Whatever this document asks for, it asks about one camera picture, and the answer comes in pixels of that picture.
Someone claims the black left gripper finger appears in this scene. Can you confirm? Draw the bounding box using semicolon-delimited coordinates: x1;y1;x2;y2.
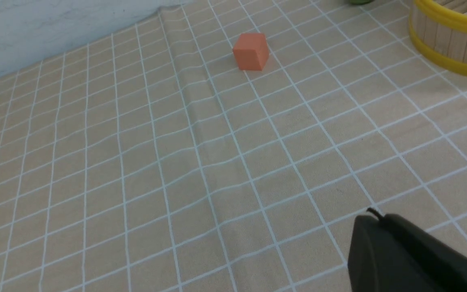
348;208;467;292

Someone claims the bamboo steamer tray yellow rim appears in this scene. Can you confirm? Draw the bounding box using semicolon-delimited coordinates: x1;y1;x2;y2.
408;0;467;77

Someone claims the orange foam cube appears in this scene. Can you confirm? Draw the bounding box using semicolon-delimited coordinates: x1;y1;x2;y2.
232;33;270;71

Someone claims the green toy apple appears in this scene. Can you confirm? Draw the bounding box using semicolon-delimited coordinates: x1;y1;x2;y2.
348;0;374;5

